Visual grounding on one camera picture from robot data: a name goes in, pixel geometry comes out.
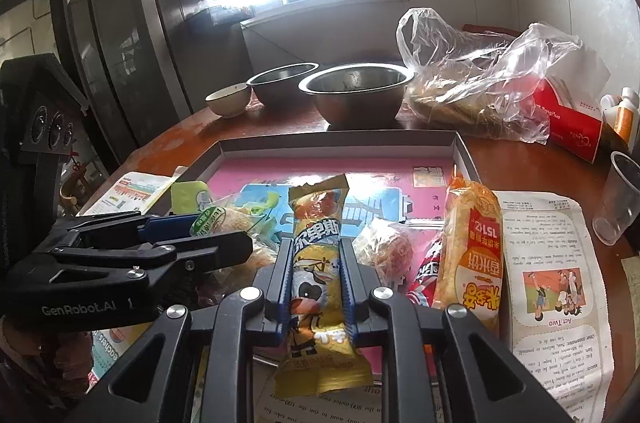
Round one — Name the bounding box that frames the colourful newspaper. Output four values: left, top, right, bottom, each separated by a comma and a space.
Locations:
80, 171, 441, 423

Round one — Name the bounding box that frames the clear brown cake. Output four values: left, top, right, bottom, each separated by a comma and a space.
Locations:
360, 223, 427, 290

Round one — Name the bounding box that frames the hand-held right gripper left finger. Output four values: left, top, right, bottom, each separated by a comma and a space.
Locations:
65, 237, 296, 423

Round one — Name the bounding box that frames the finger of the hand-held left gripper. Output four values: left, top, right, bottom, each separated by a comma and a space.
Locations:
47, 230, 254, 290
50, 210, 203, 249

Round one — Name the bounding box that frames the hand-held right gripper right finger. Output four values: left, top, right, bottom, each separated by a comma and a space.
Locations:
339, 239, 573, 423

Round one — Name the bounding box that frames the pink and blue book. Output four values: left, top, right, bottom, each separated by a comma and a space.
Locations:
207, 158, 453, 254

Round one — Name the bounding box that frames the red tissue box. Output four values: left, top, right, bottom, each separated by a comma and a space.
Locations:
530, 48, 612, 164

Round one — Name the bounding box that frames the small white bottle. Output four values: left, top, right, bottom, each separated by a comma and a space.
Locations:
599, 94, 623, 126

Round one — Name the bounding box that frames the jelly cup with green lid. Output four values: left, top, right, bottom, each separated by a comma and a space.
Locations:
189, 204, 251, 254

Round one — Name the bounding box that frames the orange rice cracker packet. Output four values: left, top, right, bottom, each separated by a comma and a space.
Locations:
431, 168, 503, 339

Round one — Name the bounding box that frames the dark cardboard box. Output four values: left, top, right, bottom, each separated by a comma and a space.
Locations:
150, 130, 485, 364

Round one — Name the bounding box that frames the clear plastic cup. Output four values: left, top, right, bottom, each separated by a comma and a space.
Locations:
592, 151, 640, 246

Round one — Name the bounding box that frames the light green snack packet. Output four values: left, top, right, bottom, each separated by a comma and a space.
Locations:
170, 180, 211, 216

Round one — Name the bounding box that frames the newspaper sheet with cartoon picture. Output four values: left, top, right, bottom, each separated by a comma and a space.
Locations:
492, 190, 616, 423

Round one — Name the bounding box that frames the orange pill bottle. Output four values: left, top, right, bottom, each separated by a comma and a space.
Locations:
612, 87, 640, 144

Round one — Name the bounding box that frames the clear plastic bag with food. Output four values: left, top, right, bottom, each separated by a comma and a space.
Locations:
396, 8, 583, 144

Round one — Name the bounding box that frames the long red snack packet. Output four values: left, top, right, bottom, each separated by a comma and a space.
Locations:
405, 248, 443, 309

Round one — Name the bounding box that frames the yellow snack packet with cow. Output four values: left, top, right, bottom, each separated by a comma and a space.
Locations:
272, 173, 373, 396

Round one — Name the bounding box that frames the small ceramic bowl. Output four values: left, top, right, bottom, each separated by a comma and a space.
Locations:
205, 83, 252, 118

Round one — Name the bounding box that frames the person's left hand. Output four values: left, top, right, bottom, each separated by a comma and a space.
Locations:
0, 320, 96, 379

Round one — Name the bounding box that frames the steel bowl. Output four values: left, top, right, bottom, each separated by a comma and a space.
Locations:
246, 63, 320, 108
298, 63, 416, 128

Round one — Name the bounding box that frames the dark grey refrigerator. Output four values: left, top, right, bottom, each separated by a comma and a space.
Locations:
65, 0, 256, 164

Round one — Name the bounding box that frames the yellow-green candy wrapper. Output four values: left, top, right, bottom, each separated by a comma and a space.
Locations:
235, 190, 281, 229

